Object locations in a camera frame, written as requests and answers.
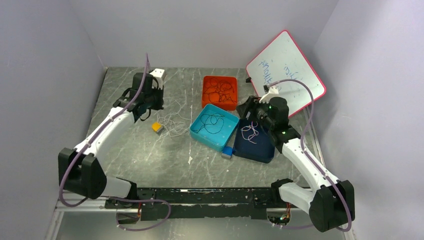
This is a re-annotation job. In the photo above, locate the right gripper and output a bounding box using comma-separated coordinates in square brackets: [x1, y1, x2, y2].
[234, 95, 274, 130]

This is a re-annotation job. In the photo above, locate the brown cable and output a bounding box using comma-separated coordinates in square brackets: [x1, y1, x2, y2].
[203, 77, 237, 104]

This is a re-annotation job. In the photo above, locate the black cable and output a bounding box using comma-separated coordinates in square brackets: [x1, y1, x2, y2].
[192, 112, 226, 136]

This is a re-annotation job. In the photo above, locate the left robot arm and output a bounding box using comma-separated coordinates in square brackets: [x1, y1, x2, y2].
[58, 68, 166, 208]

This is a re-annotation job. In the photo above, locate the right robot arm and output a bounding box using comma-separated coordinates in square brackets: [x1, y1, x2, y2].
[236, 95, 355, 232]

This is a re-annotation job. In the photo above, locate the yellow grey block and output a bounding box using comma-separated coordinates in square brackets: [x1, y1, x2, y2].
[151, 122, 165, 135]

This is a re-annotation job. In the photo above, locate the dark blue square tray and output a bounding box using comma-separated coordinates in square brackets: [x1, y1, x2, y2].
[233, 119, 275, 164]

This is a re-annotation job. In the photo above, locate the orange square tray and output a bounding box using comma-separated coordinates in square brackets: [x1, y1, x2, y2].
[201, 75, 238, 111]

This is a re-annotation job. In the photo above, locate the light blue square tray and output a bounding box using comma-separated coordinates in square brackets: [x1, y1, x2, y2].
[189, 104, 240, 152]

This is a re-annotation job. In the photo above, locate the blue white block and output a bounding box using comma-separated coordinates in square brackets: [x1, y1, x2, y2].
[221, 146, 233, 159]

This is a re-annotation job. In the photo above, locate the pink framed whiteboard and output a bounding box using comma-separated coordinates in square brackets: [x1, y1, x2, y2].
[246, 30, 327, 117]

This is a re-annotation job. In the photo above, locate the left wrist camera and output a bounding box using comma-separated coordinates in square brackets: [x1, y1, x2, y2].
[149, 68, 166, 90]

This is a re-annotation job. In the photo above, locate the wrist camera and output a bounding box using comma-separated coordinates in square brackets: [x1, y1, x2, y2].
[149, 68, 166, 90]
[258, 85, 279, 104]

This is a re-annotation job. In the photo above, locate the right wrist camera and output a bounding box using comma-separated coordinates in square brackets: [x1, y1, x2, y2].
[258, 85, 279, 104]

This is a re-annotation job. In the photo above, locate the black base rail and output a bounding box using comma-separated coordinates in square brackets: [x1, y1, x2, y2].
[104, 187, 293, 223]

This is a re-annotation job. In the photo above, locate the aluminium frame rail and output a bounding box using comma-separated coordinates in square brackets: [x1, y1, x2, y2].
[56, 191, 314, 230]

